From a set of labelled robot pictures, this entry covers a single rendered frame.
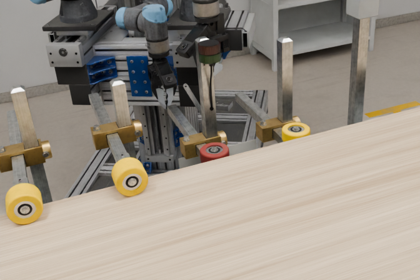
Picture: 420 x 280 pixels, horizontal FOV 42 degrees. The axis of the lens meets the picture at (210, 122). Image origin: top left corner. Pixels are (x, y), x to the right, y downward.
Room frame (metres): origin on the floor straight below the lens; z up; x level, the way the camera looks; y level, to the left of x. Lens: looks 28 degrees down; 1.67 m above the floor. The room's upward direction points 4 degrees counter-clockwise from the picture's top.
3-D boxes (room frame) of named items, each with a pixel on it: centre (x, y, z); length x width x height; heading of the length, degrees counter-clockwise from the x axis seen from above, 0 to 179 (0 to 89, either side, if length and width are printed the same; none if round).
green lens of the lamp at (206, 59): (1.38, -0.01, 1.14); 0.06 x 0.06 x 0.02
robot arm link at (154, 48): (1.75, 0.16, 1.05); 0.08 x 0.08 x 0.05
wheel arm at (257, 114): (1.55, -0.18, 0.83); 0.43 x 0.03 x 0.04; 19
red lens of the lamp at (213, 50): (1.38, -0.01, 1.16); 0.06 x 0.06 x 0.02
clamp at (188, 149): (1.42, 0.02, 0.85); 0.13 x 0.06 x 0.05; 109
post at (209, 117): (1.43, 0.00, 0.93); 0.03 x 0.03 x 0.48; 19
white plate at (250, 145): (1.46, -0.02, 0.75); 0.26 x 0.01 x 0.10; 109
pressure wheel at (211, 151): (1.28, -0.01, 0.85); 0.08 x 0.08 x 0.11
